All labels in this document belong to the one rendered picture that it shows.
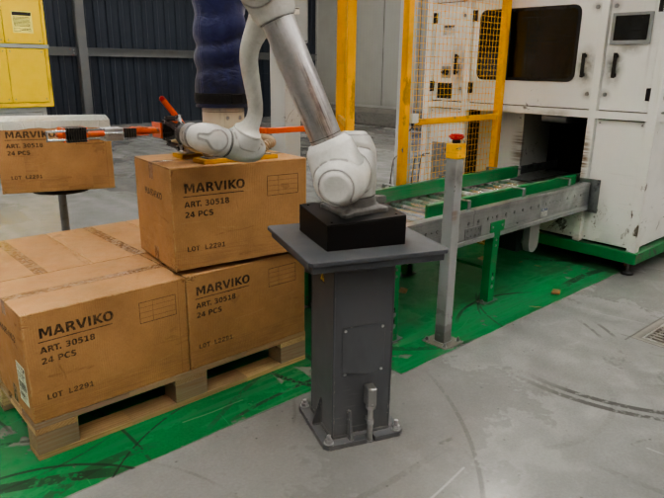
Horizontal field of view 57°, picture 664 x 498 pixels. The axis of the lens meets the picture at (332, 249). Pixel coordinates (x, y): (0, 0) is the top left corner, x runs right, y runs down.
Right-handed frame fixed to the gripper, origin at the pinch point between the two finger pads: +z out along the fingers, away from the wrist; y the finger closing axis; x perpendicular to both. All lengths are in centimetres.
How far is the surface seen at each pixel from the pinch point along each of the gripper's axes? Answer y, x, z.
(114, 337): 71, -33, -20
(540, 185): 46, 250, -23
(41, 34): -56, 188, 723
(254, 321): 82, 28, -20
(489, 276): 91, 184, -34
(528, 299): 107, 207, -47
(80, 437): 107, -49, -18
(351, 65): -25, 139, 42
